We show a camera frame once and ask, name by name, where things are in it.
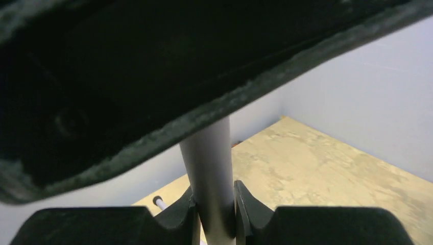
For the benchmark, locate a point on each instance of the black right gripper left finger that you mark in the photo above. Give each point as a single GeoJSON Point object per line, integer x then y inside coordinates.
{"type": "Point", "coordinates": [97, 225]}

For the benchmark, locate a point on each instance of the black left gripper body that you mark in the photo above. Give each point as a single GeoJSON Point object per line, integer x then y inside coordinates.
{"type": "Point", "coordinates": [91, 89]}

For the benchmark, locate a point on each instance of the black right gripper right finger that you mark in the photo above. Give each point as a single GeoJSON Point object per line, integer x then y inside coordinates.
{"type": "Point", "coordinates": [258, 224]}

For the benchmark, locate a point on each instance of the white perforated music stand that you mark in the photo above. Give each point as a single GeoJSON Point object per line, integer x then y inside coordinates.
{"type": "Point", "coordinates": [207, 159]}

